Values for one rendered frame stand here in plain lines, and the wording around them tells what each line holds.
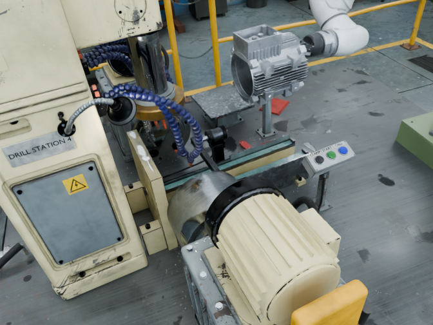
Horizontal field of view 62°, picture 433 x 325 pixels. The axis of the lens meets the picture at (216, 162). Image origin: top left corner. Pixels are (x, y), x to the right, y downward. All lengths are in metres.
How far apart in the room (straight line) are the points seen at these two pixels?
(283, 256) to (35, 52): 0.63
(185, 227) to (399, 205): 0.88
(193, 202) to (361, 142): 1.04
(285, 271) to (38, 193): 0.66
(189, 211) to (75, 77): 0.45
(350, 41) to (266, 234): 0.91
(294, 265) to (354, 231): 0.82
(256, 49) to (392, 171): 0.85
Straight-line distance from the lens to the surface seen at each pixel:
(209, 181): 1.05
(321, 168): 1.27
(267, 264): 0.65
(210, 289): 0.84
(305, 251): 0.65
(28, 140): 0.94
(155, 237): 1.31
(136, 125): 1.43
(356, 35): 1.43
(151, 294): 1.28
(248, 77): 1.33
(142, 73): 1.07
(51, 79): 0.88
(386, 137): 1.91
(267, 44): 1.19
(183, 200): 1.04
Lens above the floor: 1.87
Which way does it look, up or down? 40 degrees down
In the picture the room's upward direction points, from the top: 6 degrees counter-clockwise
